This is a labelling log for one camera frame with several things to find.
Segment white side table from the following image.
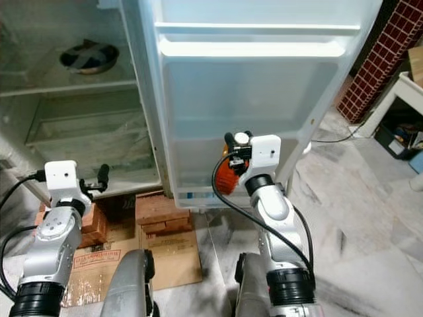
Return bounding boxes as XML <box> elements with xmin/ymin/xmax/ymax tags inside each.
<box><xmin>354</xmin><ymin>71</ymin><xmax>423</xmax><ymax>139</ymax></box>

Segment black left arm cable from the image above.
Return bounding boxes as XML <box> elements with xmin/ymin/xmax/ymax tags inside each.
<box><xmin>0</xmin><ymin>173</ymin><xmax>47</xmax><ymax>299</ymax></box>

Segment silver right robot leg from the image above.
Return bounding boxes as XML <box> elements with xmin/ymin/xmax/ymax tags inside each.
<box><xmin>235</xmin><ymin>252</ymin><xmax>278</xmax><ymax>317</ymax></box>

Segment flattened brown cardboard box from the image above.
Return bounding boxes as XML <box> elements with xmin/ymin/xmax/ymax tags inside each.
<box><xmin>63</xmin><ymin>211</ymin><xmax>202</xmax><ymax>308</ymax></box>

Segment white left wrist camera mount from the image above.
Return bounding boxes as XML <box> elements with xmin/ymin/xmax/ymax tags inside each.
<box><xmin>44</xmin><ymin>160</ymin><xmax>90</xmax><ymax>211</ymax></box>

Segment white fridge door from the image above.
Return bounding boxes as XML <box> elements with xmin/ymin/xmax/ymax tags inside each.
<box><xmin>119</xmin><ymin>0</ymin><xmax>384</xmax><ymax>211</ymax></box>

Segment silver left robot leg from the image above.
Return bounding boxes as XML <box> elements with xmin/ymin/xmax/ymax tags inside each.
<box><xmin>99</xmin><ymin>250</ymin><xmax>156</xmax><ymax>317</ymax></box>

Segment dark metal bowl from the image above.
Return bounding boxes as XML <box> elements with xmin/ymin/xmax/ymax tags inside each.
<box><xmin>59</xmin><ymin>40</ymin><xmax>120</xmax><ymax>72</ymax></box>

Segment clear fridge crisper drawer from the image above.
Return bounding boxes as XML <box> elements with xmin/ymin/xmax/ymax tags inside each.
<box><xmin>26</xmin><ymin>109</ymin><xmax>153</xmax><ymax>171</ymax></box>

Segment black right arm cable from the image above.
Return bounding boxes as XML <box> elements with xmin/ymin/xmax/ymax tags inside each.
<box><xmin>211</xmin><ymin>153</ymin><xmax>316</xmax><ymax>271</ymax></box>

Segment silver robot leg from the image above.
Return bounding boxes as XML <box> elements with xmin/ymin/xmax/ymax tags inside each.
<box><xmin>235</xmin><ymin>252</ymin><xmax>278</xmax><ymax>317</ymax></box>
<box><xmin>99</xmin><ymin>250</ymin><xmax>156</xmax><ymax>317</ymax></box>

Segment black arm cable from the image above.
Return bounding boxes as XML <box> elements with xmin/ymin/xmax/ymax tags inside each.
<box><xmin>0</xmin><ymin>173</ymin><xmax>47</xmax><ymax>299</ymax></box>
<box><xmin>211</xmin><ymin>153</ymin><xmax>316</xmax><ymax>271</ymax></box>

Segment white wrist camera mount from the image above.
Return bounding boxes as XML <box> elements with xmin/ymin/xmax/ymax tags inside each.
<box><xmin>241</xmin><ymin>135</ymin><xmax>283</xmax><ymax>186</ymax></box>
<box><xmin>44</xmin><ymin>160</ymin><xmax>90</xmax><ymax>211</ymax></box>

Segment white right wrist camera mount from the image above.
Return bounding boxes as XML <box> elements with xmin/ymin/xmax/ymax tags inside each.
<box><xmin>241</xmin><ymin>135</ymin><xmax>283</xmax><ymax>186</ymax></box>

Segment red tiled pillar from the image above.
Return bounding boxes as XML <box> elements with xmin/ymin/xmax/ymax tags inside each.
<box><xmin>337</xmin><ymin>0</ymin><xmax>423</xmax><ymax>124</ymax></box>

